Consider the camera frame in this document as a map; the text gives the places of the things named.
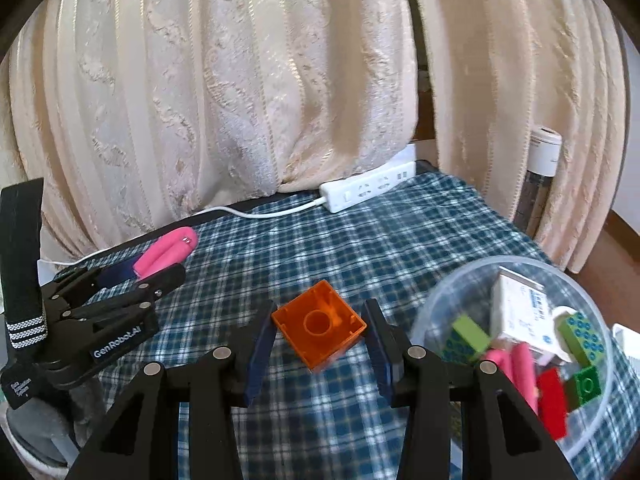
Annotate bottle with white label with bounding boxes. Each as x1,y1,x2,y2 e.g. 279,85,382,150
517,127,563,241

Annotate black striped wrist strap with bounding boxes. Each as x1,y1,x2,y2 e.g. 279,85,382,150
0,178,51,351

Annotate clear plastic bowl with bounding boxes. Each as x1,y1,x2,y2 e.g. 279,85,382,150
410,255,617,456

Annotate red toy block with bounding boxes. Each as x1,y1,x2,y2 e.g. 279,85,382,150
537,367,571,441

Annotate orange toy block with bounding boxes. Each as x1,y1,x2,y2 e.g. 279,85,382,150
271,280,367,373

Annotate person's left hand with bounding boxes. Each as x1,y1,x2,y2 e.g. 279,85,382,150
12,377,106,466

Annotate large green dotted block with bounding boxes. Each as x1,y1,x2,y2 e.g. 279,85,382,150
557,310,606,368

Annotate green toy block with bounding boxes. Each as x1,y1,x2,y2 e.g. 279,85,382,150
565,365,608,411

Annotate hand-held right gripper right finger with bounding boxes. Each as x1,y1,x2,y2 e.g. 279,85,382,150
362,299,573,480

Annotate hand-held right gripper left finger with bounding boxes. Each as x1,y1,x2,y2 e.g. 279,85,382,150
65,301,278,480

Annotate white power strip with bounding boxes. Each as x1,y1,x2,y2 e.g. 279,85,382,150
320,160,418,213

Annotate cream patterned curtain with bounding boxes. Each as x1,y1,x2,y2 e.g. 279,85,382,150
0,0,631,276

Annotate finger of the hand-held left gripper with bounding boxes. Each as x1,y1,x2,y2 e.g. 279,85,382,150
65,264,187,313
50,259,146,303

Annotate white power cable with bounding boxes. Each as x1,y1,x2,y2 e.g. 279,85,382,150
42,197,328,267

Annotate small green dotted block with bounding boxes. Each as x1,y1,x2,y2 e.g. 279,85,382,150
442,315,493,366

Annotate pink foam loop handle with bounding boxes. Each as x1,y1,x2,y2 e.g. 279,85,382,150
132,226,198,281
482,342,541,413

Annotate white medicine box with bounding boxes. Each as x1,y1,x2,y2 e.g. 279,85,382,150
490,267,576,361

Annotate blue plaid tablecloth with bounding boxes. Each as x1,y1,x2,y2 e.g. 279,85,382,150
50,160,640,480

